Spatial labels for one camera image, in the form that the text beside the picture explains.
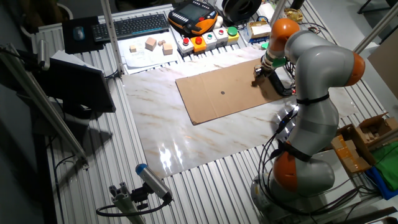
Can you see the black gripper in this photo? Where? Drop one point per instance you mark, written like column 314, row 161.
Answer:
column 264, row 70

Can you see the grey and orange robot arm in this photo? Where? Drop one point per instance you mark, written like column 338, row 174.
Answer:
column 320, row 62

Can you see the small carton with white label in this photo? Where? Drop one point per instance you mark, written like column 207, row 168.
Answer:
column 259, row 30

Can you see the yellow box with green button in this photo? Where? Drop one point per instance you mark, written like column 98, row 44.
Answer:
column 232, row 34

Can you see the brown cardboard sheet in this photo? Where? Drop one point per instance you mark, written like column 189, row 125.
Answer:
column 211, row 96

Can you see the grey box with small red button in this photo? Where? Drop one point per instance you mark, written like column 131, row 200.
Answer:
column 221, row 35

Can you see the grey box with green button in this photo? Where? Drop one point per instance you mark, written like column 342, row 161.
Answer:
column 210, row 40

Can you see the white rounded object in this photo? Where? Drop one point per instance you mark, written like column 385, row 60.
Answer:
column 219, row 22

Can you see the orange box with red button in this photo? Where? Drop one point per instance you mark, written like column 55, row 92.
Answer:
column 199, row 44

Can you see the black filament spool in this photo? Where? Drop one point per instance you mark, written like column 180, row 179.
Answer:
column 230, row 14

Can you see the orange and black teach pendant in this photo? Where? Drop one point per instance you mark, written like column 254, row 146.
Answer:
column 192, row 14

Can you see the medium wooden cube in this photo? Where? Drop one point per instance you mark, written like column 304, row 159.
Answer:
column 168, row 49

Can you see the white marble pattern mat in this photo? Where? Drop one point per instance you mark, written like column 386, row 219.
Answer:
column 174, row 130

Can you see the tiny wooden piece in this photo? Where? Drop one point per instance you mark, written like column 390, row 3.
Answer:
column 161, row 43

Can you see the large wooden cube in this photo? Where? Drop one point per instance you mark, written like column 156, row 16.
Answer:
column 150, row 44

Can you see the white paper sheet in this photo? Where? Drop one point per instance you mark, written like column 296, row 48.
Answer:
column 146, row 60

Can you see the small orange brown carton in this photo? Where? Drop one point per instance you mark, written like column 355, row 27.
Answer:
column 351, row 158

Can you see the open cardboard box with blocks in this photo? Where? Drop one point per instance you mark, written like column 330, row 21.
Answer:
column 373, row 127

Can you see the brown flat board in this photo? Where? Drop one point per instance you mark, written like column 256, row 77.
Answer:
column 387, row 65

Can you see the small wooden cube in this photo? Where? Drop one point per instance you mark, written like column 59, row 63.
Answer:
column 133, row 49

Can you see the black computer keyboard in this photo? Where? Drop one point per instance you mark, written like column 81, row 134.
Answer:
column 130, row 27

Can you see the green cloth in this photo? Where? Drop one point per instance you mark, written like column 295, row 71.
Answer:
column 388, row 165

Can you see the blue bag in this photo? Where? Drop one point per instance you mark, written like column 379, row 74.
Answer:
column 381, row 186

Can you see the black computer monitor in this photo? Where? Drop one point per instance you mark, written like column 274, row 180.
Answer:
column 77, row 87

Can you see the short aluminium profile stub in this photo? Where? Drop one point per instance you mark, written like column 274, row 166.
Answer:
column 124, row 202

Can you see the blue grey computer mouse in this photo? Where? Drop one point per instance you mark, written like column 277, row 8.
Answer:
column 78, row 33

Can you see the black mouse pad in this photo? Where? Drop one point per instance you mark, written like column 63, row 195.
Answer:
column 70, row 46

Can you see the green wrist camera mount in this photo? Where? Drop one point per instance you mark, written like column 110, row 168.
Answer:
column 279, row 63

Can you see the slanted aluminium frame beam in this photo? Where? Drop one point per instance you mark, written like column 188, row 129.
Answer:
column 46, row 107
column 376, row 29

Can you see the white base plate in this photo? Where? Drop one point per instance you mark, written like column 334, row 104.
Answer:
column 345, row 174

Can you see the silver camera with blue end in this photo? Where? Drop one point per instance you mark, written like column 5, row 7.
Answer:
column 152, row 180

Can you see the upright aluminium frame post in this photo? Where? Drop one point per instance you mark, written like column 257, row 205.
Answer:
column 111, row 34

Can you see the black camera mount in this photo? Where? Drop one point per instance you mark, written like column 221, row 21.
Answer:
column 140, row 196

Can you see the silver cylindrical camera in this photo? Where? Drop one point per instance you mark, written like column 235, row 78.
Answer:
column 42, row 53

